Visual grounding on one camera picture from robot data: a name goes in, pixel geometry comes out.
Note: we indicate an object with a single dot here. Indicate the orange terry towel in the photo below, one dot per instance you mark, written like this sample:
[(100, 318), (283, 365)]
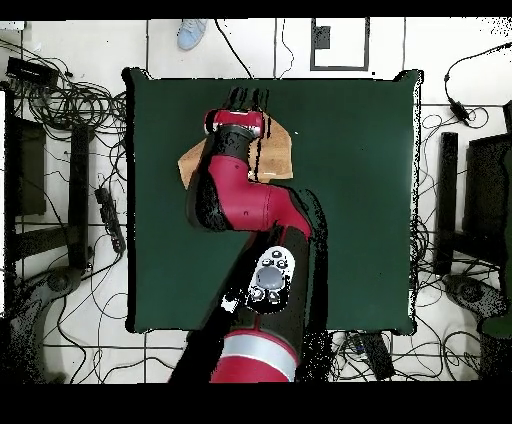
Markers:
[(280, 156)]

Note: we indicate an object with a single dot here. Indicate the black upright stand bar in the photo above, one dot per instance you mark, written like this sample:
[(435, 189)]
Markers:
[(447, 200), (78, 192)]

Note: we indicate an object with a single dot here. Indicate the black power brick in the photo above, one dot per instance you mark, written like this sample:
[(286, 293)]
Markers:
[(32, 72)]

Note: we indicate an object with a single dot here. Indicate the black power strip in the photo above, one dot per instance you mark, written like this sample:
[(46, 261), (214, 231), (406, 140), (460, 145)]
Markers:
[(378, 356), (110, 218)]

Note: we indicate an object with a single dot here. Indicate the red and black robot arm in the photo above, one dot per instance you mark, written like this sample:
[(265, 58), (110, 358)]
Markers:
[(244, 200)]

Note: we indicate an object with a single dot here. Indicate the black stand frame panel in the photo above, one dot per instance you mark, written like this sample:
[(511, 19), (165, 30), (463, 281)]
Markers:
[(486, 192), (12, 180)]

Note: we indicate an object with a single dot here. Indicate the dark green table cloth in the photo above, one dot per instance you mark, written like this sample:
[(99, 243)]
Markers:
[(360, 200)]

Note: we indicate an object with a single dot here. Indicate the grey square floor frame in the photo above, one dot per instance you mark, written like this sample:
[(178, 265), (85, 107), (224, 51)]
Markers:
[(340, 68)]

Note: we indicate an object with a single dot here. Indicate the dark grey wheeled base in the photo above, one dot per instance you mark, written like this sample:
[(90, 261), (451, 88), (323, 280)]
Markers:
[(472, 294), (60, 280)]

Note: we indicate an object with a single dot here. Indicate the person's left foot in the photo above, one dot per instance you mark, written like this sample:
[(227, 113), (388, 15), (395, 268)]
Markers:
[(192, 34)]

